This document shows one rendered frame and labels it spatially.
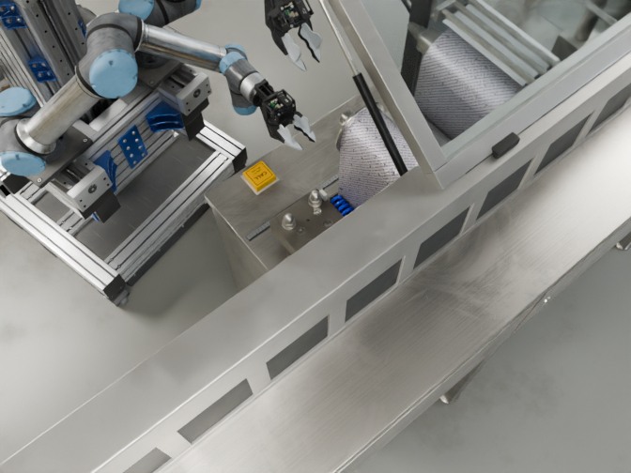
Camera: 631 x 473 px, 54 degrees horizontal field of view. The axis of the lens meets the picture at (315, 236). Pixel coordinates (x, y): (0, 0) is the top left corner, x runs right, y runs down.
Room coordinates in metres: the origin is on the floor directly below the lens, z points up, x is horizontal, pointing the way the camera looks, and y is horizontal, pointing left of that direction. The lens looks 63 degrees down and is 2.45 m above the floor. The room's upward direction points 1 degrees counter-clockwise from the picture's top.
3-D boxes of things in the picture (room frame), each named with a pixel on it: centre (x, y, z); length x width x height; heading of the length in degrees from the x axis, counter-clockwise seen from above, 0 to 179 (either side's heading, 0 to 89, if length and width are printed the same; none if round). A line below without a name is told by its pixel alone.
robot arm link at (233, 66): (1.22, 0.20, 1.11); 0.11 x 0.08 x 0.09; 38
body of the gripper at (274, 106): (1.09, 0.10, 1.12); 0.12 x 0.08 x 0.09; 38
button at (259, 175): (1.00, 0.16, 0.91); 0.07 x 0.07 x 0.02; 38
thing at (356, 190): (0.78, -0.14, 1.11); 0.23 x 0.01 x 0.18; 38
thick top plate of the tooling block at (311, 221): (0.68, -0.07, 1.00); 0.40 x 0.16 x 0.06; 38
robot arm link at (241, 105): (1.24, 0.20, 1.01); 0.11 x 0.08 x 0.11; 13
